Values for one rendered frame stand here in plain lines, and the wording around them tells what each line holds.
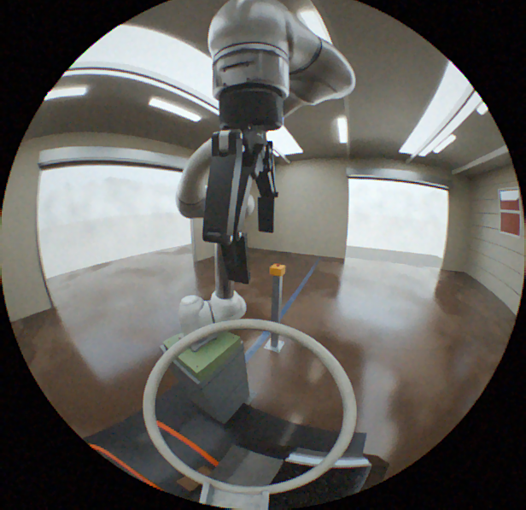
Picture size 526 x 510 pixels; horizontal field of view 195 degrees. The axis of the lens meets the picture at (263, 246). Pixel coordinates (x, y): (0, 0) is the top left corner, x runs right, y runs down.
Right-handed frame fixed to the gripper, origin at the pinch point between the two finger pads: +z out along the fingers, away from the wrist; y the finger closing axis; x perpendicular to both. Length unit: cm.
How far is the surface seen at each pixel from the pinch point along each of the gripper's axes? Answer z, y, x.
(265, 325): 24.8, 0.5, 2.0
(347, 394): 24.6, 15.1, 24.4
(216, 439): 137, 67, -18
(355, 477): 49, 53, 47
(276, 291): 108, -79, -8
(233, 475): 64, 61, 6
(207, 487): 23, 46, 3
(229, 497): 26, 49, 8
